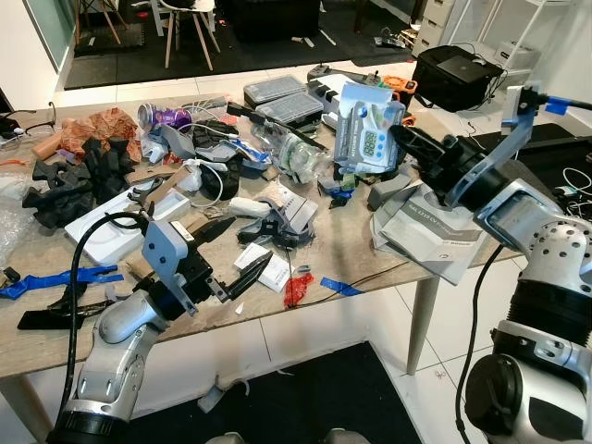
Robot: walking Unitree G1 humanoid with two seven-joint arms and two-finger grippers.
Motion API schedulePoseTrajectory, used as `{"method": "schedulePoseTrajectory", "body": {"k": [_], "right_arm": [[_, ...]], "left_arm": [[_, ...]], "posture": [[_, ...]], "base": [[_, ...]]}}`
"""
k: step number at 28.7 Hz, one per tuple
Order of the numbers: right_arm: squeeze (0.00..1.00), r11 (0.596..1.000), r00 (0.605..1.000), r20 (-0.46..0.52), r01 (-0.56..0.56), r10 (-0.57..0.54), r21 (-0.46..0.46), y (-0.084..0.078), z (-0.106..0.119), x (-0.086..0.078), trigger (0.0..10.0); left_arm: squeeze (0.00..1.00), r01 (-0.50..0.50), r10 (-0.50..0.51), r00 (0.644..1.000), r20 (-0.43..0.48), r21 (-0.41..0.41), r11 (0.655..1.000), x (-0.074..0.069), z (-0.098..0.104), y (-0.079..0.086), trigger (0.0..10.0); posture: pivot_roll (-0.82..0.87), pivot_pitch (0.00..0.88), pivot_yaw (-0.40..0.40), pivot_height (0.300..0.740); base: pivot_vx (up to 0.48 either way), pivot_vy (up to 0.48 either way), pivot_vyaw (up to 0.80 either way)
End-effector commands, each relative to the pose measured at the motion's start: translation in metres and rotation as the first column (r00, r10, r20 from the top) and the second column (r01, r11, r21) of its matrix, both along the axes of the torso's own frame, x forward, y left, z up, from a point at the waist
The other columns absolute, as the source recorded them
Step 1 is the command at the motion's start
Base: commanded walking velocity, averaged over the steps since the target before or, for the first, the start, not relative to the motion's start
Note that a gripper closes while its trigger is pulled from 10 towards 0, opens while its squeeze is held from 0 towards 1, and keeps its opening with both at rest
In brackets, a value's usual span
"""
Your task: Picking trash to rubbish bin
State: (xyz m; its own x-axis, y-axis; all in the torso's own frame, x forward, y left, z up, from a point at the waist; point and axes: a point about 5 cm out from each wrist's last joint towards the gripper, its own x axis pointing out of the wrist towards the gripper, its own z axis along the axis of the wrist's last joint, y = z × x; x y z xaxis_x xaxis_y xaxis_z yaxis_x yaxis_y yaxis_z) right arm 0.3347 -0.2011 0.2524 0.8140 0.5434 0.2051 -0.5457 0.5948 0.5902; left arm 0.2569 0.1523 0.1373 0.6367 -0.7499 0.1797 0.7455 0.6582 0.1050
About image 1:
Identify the red crumpled wrapper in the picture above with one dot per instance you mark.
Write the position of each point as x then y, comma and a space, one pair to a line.
298, 289

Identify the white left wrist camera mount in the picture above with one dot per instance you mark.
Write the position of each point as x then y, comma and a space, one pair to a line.
166, 250

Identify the wooden table with metal legs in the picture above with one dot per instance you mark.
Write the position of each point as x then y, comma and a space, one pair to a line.
361, 250

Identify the clear plastic bottle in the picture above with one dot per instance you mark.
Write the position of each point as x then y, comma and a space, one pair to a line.
296, 153

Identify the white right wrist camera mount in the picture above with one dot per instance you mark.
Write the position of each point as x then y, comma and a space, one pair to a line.
499, 143

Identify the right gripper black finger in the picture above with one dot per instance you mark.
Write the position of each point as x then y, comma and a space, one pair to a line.
418, 148

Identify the white paper packet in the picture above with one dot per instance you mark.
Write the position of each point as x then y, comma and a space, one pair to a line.
282, 268

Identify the grey robot leg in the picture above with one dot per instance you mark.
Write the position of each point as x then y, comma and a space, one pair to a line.
227, 438
347, 437

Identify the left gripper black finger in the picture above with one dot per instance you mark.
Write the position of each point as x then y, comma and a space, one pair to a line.
215, 230
250, 276

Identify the white grey electronic device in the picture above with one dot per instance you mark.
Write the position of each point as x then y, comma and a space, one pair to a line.
328, 92

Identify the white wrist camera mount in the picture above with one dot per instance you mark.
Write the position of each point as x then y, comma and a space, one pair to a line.
166, 250
499, 143

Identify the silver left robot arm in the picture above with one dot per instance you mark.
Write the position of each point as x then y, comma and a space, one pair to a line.
111, 361

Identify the black rubber parts pile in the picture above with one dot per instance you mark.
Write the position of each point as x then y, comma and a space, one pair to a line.
83, 180

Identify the white printed card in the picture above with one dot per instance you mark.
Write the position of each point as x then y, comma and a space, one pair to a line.
296, 208

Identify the orange power drill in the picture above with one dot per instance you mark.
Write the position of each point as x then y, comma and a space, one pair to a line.
402, 86

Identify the timer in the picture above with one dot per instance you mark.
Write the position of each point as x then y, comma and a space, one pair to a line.
365, 139

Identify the white chair with wooden legs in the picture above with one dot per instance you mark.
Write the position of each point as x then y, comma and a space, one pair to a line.
190, 5

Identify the black flat tool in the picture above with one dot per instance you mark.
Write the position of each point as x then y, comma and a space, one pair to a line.
55, 319

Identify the purple drink can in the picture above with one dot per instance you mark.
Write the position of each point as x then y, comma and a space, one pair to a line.
171, 117

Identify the grey plastic bracket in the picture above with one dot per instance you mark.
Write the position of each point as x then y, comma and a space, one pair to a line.
388, 190

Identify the grey robot right leg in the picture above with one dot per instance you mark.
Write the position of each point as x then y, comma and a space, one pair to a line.
347, 437

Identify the black clip gadget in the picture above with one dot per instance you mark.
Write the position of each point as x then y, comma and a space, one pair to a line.
273, 231

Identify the white drawer unit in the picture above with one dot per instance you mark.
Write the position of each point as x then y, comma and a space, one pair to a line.
435, 23

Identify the crumpled brown paper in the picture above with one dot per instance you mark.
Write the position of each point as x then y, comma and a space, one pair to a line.
106, 129

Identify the grey robot left leg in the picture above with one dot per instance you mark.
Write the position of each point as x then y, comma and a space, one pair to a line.
227, 438

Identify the grey paper manual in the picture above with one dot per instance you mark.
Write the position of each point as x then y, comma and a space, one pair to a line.
416, 236

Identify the white flat box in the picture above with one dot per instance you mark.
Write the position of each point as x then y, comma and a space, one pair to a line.
106, 236

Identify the short blue tape strip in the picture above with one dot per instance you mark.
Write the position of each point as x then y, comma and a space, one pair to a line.
340, 287

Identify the black equipment case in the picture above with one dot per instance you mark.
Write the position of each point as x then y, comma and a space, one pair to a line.
458, 79

